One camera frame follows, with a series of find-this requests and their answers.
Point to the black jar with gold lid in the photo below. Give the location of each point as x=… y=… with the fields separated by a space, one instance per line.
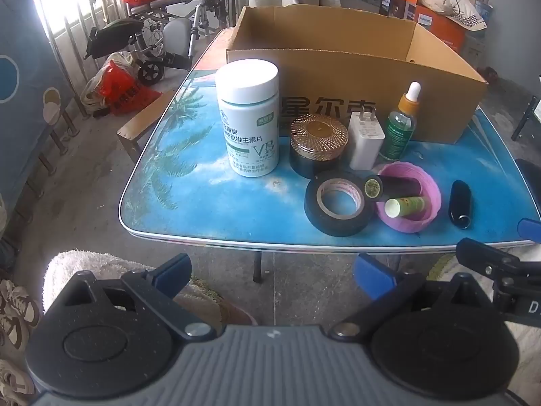
x=317 y=156

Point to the black tape roll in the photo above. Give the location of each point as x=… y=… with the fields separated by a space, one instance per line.
x=315 y=215

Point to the metal table leg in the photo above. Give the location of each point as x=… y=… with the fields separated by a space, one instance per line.
x=258 y=266

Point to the white pill bottle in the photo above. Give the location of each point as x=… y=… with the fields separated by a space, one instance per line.
x=249 y=135

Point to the metal railing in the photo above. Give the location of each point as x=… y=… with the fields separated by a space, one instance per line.
x=59 y=46

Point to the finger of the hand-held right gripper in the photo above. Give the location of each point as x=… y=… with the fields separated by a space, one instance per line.
x=529 y=225
x=486 y=258

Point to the green yellow lip balm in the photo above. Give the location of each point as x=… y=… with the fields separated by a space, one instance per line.
x=408 y=205

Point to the small black tube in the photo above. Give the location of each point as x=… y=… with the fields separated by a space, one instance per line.
x=397 y=186

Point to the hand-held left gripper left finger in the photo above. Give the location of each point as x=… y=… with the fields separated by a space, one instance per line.
x=173 y=268

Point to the white fluffy towel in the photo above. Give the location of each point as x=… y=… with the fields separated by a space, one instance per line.
x=84 y=262

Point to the white plastic bag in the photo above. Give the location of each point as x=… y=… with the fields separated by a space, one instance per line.
x=91 y=93

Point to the black seat cushion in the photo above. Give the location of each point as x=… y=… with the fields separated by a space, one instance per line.
x=114 y=36

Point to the brown cardboard box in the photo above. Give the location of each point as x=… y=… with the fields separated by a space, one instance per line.
x=338 y=72

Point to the white charger plug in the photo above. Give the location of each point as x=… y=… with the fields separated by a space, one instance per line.
x=365 y=143

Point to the orange appliance carton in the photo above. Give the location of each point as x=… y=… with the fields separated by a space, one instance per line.
x=443 y=34

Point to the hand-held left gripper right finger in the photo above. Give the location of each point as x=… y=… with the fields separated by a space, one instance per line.
x=374 y=273

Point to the folding wheelchair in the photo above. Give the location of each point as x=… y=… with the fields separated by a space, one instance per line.
x=169 y=8

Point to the patterned sneaker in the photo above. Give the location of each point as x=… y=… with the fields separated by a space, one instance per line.
x=17 y=308
x=12 y=376

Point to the black metal frame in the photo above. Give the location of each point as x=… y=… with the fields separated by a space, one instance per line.
x=524 y=118

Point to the green dropper bottle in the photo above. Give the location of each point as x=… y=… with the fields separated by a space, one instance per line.
x=397 y=135

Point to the grey printed blanket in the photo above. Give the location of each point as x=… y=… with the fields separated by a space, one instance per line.
x=25 y=105

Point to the pink plastic bowl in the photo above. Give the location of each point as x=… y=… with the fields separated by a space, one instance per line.
x=431 y=194

